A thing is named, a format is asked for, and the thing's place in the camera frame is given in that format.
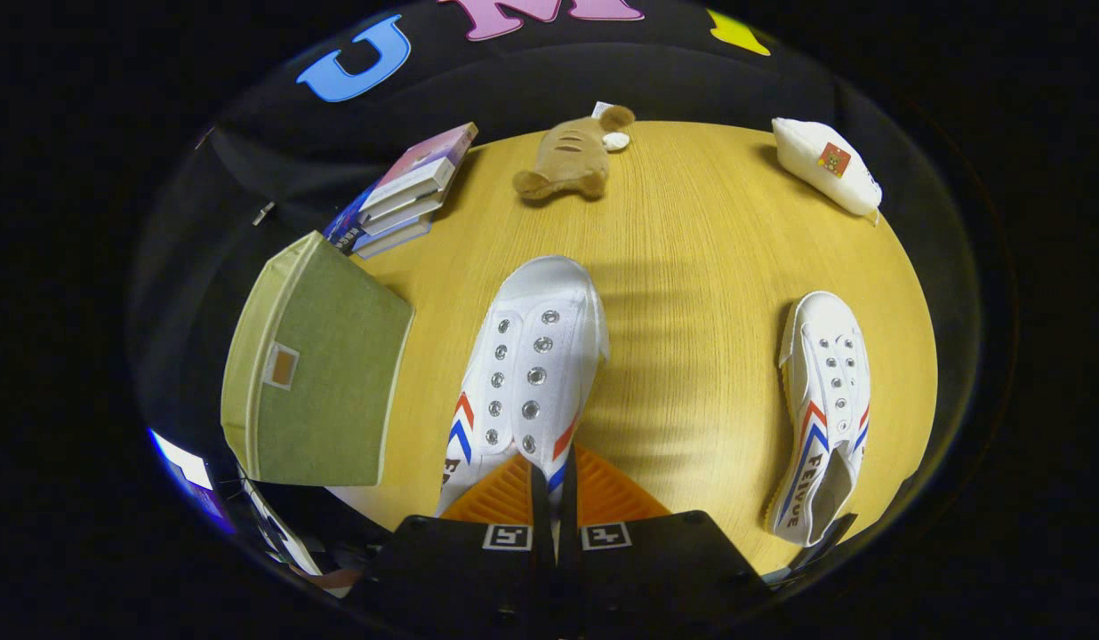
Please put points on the white canvas shoe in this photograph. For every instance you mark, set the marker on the white canvas shoe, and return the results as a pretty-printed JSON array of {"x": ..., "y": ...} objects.
[
  {"x": 825, "y": 400},
  {"x": 527, "y": 373}
]

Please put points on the brown plush toy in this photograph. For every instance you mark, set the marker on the brown plush toy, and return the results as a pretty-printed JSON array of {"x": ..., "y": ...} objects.
[{"x": 572, "y": 156}]

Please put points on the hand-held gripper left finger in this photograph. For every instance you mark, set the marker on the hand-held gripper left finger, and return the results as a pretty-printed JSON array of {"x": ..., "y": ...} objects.
[{"x": 541, "y": 569}]

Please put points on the white book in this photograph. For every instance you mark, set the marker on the white book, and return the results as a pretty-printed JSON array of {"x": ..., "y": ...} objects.
[
  {"x": 403, "y": 203},
  {"x": 398, "y": 222}
]

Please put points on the blue cover book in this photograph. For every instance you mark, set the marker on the blue cover book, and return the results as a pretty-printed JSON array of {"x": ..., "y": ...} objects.
[{"x": 345, "y": 227}]

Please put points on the glowing screen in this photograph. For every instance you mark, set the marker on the glowing screen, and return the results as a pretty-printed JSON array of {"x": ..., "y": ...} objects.
[{"x": 189, "y": 467}]

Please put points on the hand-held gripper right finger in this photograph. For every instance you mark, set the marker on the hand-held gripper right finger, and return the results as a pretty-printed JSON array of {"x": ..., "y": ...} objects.
[{"x": 567, "y": 569}]

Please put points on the green fabric storage box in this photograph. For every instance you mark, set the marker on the green fabric storage box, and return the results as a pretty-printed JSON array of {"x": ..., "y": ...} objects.
[{"x": 327, "y": 382}]

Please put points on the white cloth clip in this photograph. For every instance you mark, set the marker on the white cloth clip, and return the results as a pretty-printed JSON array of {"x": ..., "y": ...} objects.
[{"x": 263, "y": 213}]

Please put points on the white plush toy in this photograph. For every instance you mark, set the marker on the white plush toy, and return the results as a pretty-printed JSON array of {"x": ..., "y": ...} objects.
[{"x": 825, "y": 164}]

